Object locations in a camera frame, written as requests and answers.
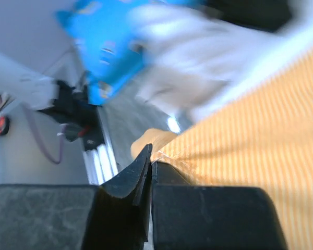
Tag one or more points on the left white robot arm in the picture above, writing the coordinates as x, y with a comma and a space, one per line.
34, 89

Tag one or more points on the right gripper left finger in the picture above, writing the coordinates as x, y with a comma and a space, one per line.
125, 199

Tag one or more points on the orange pillowcase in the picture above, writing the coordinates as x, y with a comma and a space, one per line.
264, 139

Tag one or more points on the white pillow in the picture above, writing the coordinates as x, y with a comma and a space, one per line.
197, 63

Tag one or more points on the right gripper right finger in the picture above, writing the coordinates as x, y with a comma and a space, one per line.
165, 174

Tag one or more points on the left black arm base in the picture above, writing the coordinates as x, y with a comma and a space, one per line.
79, 117

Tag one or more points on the blue cartoon pillow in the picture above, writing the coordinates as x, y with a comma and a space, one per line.
106, 44

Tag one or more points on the aluminium mounting rail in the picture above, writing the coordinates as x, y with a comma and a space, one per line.
100, 163

